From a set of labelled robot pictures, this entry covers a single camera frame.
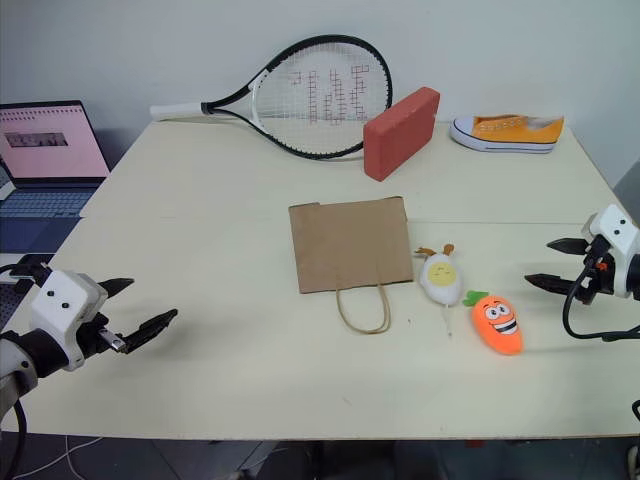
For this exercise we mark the black and white tennis racket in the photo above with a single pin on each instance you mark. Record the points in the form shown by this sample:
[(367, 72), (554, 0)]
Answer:
[(320, 100)]

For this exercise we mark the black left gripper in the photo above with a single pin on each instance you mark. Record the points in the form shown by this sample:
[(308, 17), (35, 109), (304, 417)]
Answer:
[(95, 330)]

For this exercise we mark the red foam brick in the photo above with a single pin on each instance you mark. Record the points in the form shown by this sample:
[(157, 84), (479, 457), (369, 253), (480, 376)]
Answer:
[(400, 134)]

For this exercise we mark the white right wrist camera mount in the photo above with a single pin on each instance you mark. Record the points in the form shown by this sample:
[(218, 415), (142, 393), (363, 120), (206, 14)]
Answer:
[(616, 227)]

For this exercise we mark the orange canvas sneaker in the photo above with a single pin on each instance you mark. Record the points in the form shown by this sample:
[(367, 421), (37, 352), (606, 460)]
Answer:
[(510, 132)]

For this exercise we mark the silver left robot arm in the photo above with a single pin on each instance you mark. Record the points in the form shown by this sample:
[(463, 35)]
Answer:
[(20, 350)]

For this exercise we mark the black perforated board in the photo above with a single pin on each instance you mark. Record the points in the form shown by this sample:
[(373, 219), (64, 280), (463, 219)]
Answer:
[(15, 300)]

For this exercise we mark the orange carrot plush toy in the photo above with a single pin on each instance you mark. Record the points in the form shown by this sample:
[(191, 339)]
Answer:
[(497, 324)]

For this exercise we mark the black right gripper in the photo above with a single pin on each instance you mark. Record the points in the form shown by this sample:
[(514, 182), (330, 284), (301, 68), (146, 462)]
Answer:
[(597, 280)]

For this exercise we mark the white egg plush toy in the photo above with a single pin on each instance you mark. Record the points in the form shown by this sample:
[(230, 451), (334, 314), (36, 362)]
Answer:
[(440, 279)]

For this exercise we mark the open laptop with pink screen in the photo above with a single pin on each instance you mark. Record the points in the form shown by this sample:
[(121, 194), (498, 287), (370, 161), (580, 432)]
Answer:
[(45, 150)]

